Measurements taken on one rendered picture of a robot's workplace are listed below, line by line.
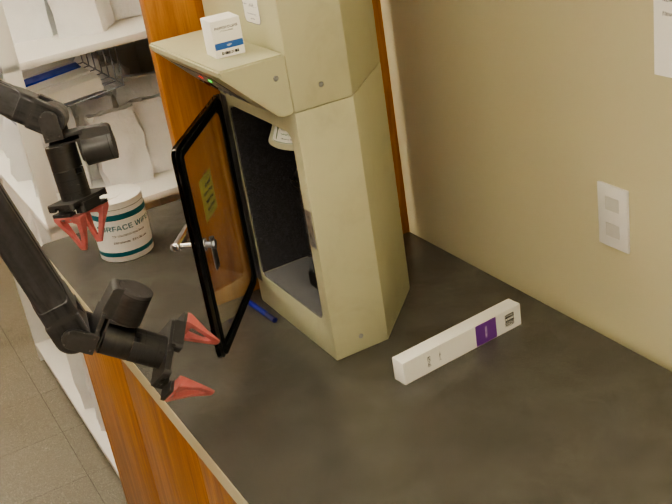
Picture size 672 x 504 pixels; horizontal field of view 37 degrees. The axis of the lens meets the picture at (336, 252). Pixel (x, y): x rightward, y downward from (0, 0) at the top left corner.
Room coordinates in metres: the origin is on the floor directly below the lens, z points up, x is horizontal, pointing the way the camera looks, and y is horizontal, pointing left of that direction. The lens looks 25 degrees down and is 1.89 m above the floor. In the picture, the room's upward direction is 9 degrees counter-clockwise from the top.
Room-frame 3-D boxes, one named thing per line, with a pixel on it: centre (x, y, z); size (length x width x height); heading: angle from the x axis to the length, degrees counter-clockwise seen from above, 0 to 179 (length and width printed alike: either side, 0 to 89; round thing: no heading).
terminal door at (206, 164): (1.71, 0.20, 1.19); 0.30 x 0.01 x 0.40; 168
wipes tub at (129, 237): (2.24, 0.49, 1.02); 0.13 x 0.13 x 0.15
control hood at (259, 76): (1.70, 0.15, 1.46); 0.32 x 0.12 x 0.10; 25
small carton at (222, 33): (1.65, 0.12, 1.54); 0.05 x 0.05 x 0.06; 21
